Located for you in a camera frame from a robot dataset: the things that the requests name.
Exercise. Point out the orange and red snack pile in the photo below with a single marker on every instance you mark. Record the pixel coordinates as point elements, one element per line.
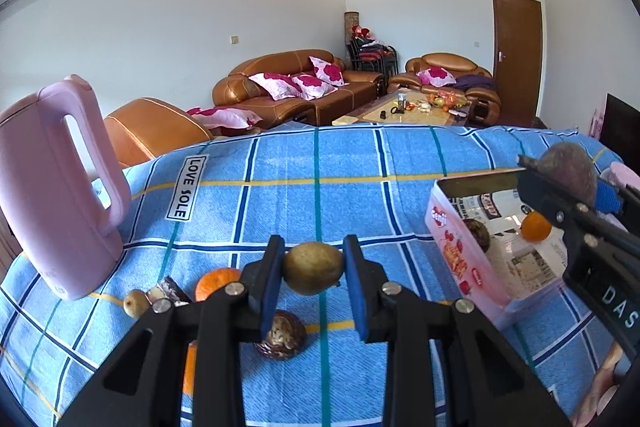
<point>445,99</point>

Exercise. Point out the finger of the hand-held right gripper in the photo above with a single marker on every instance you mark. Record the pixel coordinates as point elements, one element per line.
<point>555,197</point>
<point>609,198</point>

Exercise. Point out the brown wooden door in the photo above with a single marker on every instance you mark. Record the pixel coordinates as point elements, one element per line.
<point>517,52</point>

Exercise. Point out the brown snack wrapper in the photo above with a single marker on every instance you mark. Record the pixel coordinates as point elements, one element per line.
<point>167,289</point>

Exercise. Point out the pink floral pillow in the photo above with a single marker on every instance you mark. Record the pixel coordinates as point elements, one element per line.
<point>327,71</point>
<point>436,77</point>
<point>275,86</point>
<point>222,117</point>
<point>315,86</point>

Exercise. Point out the red plush toy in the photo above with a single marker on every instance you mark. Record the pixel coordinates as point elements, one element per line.
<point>361,32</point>

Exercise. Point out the small olive pear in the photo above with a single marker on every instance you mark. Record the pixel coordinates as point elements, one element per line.
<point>136,303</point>

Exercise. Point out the pink electric kettle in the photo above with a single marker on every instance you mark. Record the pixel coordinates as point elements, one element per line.
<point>45,187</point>

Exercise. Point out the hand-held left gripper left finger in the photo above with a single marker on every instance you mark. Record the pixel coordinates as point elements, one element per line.
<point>272,292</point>

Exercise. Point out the stacked dark chairs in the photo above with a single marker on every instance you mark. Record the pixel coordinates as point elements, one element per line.
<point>372,59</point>

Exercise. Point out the purple cloth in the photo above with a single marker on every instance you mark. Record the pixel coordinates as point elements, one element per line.
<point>475,82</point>

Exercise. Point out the rolled patterned mat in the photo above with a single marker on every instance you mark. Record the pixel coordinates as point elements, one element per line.
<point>351,22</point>

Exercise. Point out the dark purple passion fruit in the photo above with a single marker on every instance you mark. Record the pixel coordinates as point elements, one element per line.
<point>476,234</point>

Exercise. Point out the grey purple passion fruit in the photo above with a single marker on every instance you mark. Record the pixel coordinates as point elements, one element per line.
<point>570,169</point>

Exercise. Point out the orange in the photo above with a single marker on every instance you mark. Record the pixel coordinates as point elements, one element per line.
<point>536,226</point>
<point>216,282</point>
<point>189,369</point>

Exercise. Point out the olive green pear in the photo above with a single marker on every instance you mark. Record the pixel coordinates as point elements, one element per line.
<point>312,268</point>

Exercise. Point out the brown leather armchair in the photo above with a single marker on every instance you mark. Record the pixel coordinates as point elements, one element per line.
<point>440,62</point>
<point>150,127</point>

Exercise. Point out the pink cardboard box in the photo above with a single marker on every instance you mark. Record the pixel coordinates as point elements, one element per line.
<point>452,252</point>

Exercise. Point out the blue plaid blanket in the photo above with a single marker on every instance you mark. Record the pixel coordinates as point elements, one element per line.
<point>310,207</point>

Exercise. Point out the pale pink object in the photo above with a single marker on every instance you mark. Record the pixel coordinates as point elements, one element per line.
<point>622,174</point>

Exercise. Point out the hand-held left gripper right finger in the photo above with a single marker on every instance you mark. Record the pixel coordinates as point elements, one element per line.
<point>354,292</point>

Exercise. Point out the pink package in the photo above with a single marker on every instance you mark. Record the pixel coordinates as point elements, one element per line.
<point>598,122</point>

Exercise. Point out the cracked brown passion fruit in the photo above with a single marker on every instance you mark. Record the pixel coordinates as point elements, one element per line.
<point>281,334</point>

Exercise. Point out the black television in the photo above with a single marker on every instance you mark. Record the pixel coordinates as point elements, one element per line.
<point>622,127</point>

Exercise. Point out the long brown leather sofa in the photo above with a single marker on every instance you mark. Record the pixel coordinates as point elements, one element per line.
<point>345,99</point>

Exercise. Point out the wooden coffee table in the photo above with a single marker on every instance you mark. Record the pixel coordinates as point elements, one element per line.
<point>395,119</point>

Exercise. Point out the person's right hand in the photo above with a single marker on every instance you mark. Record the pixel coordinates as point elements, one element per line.
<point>602,387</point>

